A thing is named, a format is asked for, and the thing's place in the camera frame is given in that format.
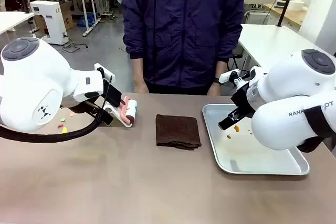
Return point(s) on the person in navy jacket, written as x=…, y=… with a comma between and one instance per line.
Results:
x=183, y=30

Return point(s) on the dark brown cloth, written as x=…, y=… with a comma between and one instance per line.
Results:
x=177, y=132

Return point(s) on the large white rounded table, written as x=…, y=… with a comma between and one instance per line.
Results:
x=275, y=43

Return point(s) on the large orange sauce stain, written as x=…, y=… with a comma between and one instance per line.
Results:
x=237, y=128

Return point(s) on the brown cardboard box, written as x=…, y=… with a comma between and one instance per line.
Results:
x=67, y=16

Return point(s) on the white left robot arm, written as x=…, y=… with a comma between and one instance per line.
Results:
x=31, y=82

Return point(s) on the pink lint roller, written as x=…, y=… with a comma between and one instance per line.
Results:
x=129, y=112

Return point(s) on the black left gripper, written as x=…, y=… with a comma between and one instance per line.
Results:
x=113, y=95

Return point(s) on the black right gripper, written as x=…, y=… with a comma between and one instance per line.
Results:
x=244, y=100

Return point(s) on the white box on table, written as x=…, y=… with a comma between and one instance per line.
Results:
x=297, y=3

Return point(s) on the person's right forearm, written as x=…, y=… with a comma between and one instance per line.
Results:
x=138, y=69

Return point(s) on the person's left forearm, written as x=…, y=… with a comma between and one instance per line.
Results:
x=221, y=69

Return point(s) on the white pedestal machine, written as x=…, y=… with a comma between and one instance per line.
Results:
x=51, y=22

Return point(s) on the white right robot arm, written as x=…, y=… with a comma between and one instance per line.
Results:
x=283, y=82

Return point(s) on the black chair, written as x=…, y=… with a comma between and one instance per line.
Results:
x=237, y=56

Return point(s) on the wooden top table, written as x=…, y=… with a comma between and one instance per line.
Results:
x=291, y=15

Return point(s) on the yellow paper scrap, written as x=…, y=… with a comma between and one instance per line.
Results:
x=64, y=130

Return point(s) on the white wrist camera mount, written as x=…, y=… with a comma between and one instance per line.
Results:
x=228, y=75
x=103, y=69

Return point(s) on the person's right hand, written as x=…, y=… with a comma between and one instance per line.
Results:
x=141, y=87

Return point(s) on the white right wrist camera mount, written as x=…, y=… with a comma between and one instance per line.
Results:
x=228, y=75

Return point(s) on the small white side table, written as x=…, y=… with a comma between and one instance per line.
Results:
x=13, y=20

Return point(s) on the person's left hand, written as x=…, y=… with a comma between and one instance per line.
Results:
x=214, y=89

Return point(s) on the black wrist watch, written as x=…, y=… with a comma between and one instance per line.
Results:
x=218, y=80

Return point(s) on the white folded roller stand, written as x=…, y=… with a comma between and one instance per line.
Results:
x=116, y=115

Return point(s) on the silver metal tray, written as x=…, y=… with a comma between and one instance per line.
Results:
x=252, y=153

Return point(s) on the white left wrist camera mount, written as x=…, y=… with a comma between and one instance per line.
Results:
x=103, y=69

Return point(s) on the pink paper scrap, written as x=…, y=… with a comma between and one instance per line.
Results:
x=72, y=113

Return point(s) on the blue plastic bag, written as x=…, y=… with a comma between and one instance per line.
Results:
x=88, y=20

